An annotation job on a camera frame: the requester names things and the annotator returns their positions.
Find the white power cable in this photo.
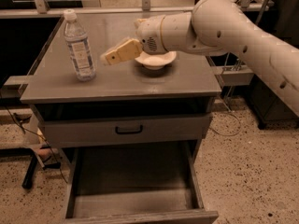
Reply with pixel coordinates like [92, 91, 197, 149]
[208, 51, 243, 138]

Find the black stand foot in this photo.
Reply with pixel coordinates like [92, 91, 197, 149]
[21, 156, 61, 189]

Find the grey side bracket left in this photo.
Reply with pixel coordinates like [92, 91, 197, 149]
[0, 75, 32, 99]

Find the white paper bowl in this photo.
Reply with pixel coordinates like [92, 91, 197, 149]
[135, 51, 177, 70]

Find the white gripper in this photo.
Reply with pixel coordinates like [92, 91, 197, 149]
[100, 15, 166, 65]

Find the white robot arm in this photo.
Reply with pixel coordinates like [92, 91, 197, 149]
[101, 0, 299, 115]

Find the open grey lower drawer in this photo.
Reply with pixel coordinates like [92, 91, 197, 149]
[64, 142, 219, 224]

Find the grey side bracket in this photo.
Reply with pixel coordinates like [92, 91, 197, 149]
[0, 75, 32, 99]
[212, 65, 254, 87]

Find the closed grey upper drawer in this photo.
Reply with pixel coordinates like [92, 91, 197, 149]
[39, 114, 212, 147]

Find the black cable on floor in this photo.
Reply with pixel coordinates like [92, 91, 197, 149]
[0, 91, 69, 184]

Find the metal tripod pole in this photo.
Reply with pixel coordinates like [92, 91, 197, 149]
[223, 0, 278, 105]

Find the clear plastic water bottle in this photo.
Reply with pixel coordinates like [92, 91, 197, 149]
[64, 9, 95, 81]

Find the black drawer handle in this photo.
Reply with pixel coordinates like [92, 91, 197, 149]
[115, 125, 143, 135]

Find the grey side bracket right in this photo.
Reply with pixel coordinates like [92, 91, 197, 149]
[212, 65, 254, 87]

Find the grey drawer cabinet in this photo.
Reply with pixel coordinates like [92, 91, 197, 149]
[20, 11, 222, 224]

